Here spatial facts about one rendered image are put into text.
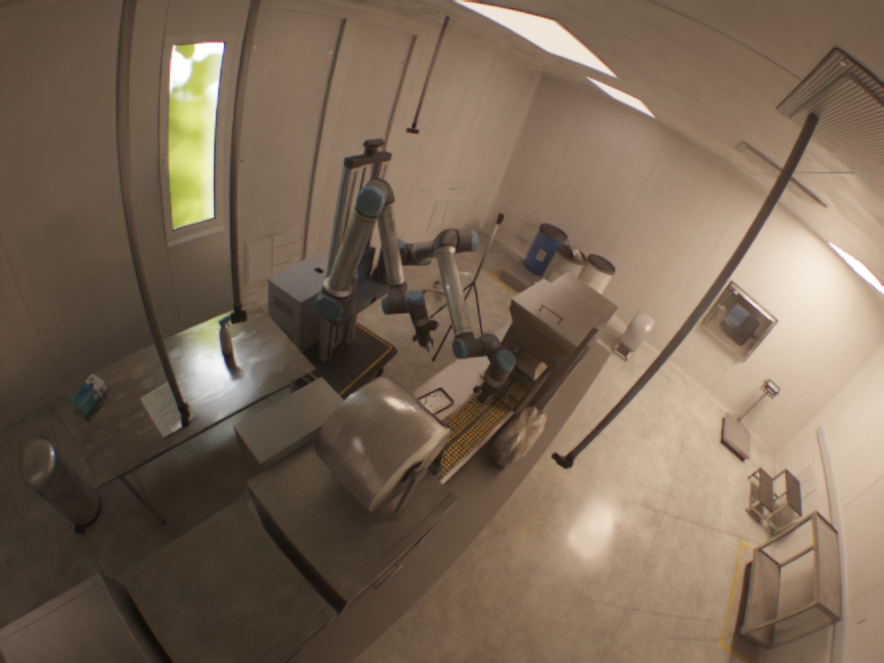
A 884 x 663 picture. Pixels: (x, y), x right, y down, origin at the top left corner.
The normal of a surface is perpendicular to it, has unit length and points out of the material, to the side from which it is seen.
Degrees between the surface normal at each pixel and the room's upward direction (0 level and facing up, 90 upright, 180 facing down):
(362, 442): 42
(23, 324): 90
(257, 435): 0
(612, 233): 90
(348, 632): 0
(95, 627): 0
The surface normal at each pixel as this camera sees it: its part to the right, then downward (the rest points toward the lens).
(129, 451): 0.28, -0.72
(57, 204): 0.73, 0.58
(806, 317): -0.62, 0.36
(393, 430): 0.12, -0.61
